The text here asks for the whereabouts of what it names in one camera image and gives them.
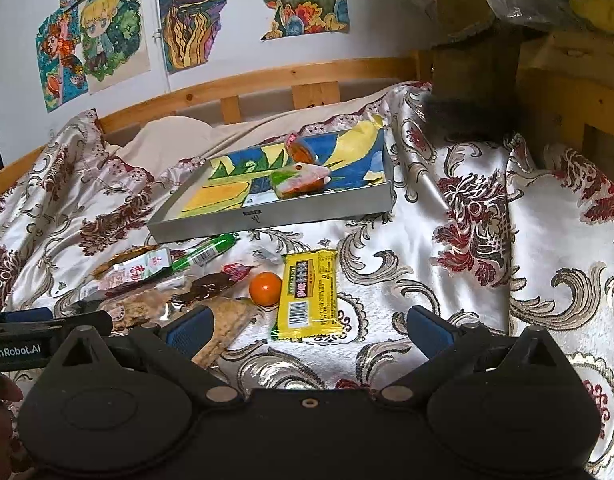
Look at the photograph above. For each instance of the orange snack packet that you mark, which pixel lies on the orange snack packet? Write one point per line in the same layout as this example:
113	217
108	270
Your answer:
302	149

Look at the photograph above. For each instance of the white pillow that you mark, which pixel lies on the white pillow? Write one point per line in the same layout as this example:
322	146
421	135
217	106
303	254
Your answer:
172	135

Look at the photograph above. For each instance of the olive brown post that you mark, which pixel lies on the olive brown post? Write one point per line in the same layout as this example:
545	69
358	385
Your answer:
469	35

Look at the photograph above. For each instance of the clear cracker packet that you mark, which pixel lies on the clear cracker packet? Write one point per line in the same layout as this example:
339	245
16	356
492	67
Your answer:
137	306
232	322

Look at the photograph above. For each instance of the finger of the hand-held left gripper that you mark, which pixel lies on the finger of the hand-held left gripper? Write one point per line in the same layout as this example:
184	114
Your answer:
22	316

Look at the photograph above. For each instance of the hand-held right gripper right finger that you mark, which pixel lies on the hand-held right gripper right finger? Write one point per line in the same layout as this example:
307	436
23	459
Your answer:
429	330

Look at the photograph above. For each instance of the swirly blue wall drawing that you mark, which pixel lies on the swirly blue wall drawing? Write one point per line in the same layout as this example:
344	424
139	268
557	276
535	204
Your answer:
197	10

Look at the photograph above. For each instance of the person's left hand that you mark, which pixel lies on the person's left hand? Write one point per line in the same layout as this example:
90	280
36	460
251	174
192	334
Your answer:
4	390

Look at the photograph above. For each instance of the dark brown snack packet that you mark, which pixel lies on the dark brown snack packet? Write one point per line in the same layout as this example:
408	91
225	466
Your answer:
212	285

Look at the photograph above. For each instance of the blond child wall drawing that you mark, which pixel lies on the blond child wall drawing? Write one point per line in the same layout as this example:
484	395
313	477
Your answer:
109	35

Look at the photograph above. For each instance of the white pink snack packet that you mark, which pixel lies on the white pink snack packet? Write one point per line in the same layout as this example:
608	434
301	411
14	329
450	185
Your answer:
139	266

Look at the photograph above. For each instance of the yellow snack packet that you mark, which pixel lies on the yellow snack packet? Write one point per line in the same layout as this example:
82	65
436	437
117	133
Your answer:
307	295

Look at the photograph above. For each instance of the wooden crate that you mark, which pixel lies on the wooden crate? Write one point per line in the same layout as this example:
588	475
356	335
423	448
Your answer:
572	85

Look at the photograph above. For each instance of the small orange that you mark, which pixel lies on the small orange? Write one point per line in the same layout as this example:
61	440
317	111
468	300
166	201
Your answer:
266	289

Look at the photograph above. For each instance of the green sausage packet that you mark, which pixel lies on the green sausage packet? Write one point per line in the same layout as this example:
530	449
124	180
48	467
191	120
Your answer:
207	251

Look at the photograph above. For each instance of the floral satin blanket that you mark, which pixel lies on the floral satin blanket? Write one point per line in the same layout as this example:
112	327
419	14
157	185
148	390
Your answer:
412	270

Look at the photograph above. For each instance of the butterfly girl wall drawing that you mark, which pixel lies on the butterfly girl wall drawing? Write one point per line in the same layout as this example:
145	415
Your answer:
57	60

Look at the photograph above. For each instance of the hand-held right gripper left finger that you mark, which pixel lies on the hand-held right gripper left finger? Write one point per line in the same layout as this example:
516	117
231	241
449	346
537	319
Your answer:
192	329

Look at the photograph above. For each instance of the pink green snack packet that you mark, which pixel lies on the pink green snack packet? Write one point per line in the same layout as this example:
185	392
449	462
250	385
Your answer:
299	181

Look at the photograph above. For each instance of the small clear wrapper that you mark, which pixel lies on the small clear wrapper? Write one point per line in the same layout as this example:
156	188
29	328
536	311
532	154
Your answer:
267	256

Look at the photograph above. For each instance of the wooden bed headboard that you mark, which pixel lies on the wooden bed headboard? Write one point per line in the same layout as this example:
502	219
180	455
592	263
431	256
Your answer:
307	67

